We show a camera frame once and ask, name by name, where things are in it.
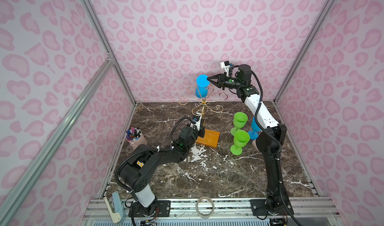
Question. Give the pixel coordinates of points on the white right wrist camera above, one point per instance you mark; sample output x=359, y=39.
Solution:
x=228, y=67

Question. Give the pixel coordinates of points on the aluminium frame strut left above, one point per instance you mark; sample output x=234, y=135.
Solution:
x=20, y=191

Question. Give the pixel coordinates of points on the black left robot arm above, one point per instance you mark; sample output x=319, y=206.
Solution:
x=134, y=173

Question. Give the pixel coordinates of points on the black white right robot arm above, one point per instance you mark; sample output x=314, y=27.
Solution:
x=271, y=139

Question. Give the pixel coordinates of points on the gold wire rack wooden base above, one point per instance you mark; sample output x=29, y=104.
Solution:
x=204, y=106

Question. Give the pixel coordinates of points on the clear tape roll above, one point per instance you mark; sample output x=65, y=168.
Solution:
x=205, y=207

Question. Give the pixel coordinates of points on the aluminium front rail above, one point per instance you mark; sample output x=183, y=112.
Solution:
x=315, y=211

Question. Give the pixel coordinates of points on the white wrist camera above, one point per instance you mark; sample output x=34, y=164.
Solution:
x=197, y=122
x=228, y=67

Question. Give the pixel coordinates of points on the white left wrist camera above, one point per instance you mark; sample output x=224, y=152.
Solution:
x=197, y=122

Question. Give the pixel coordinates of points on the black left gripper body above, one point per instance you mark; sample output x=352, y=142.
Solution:
x=200, y=133

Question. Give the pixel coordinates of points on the blue wine glass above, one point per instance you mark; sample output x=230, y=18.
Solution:
x=202, y=86
x=255, y=131

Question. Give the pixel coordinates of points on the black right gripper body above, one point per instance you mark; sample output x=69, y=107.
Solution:
x=230, y=82

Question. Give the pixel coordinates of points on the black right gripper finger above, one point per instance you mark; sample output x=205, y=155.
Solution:
x=214, y=77
x=214, y=81

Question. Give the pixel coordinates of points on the pink pen holder cup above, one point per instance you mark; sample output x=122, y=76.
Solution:
x=135, y=137

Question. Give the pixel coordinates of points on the green wine glass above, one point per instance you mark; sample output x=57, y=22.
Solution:
x=241, y=139
x=239, y=121

